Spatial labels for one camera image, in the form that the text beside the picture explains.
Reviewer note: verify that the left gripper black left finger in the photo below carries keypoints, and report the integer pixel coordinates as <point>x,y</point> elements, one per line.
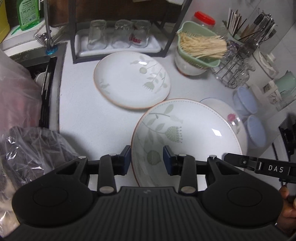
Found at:
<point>109,166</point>

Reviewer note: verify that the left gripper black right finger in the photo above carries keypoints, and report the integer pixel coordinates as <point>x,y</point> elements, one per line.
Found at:
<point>186,167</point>

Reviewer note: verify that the floral deep plate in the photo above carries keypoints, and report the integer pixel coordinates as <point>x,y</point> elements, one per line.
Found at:
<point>187,127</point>

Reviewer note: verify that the light blue plastic bowl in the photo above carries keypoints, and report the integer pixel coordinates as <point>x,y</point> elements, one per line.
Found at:
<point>244,101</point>

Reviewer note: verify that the chrome kitchen faucet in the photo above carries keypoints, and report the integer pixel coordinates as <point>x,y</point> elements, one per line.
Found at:
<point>46,39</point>

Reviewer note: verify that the person's right hand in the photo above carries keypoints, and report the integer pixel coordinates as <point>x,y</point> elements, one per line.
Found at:
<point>286,220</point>

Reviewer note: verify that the blue rim rose plate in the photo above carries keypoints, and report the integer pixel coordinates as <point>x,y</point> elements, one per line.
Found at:
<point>232,118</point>

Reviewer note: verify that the clear bag with dark contents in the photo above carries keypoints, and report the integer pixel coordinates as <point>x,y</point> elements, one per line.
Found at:
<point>27,154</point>

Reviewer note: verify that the floral plate near rack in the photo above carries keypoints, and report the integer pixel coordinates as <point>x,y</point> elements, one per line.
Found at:
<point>132,80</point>

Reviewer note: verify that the white bowl under colander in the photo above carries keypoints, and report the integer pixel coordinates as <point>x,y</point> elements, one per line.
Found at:
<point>185,68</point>

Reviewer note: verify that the translucent plastic bag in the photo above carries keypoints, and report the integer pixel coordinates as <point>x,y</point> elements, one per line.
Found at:
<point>21,100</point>

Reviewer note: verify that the white electric cooking pot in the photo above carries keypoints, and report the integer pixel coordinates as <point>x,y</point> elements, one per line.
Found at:
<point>264,67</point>

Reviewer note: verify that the white rack drip tray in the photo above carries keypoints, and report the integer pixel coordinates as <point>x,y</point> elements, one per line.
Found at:
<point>81,49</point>

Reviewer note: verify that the enoki mushroom bunch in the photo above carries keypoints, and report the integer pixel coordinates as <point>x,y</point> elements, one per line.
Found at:
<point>199,46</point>

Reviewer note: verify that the left clear drinking glass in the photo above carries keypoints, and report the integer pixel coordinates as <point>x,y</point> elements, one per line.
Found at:
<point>97,38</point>

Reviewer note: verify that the clear drinking glass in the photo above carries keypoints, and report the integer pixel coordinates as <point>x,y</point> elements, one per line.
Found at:
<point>97,38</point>
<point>121,35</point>

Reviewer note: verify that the right glass with red print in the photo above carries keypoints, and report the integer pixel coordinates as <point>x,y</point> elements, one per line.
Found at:
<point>140,34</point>

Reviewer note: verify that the green plastic colander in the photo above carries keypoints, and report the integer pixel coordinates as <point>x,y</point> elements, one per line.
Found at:
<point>195,28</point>

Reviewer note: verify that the middle clear drinking glass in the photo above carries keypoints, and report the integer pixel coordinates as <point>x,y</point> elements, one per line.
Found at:
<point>121,35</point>

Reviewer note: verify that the green white chopstick holder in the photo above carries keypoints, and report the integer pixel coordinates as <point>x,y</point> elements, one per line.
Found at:
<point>242,43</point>

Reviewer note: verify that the red lid plastic jar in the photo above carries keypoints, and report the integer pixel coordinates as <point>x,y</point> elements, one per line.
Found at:
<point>203,19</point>

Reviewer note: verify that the black metal dish rack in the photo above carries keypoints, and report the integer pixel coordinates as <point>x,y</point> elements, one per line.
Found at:
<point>163,31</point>

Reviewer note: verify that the yellow detergent jug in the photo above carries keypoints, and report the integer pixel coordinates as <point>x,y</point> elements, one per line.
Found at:
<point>4,25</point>

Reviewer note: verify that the green dish soap bottle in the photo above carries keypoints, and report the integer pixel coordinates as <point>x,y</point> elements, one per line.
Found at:
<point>28,13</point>

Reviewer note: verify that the wire glass holder stand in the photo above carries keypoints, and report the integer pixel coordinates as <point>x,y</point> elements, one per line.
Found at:
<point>235,66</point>

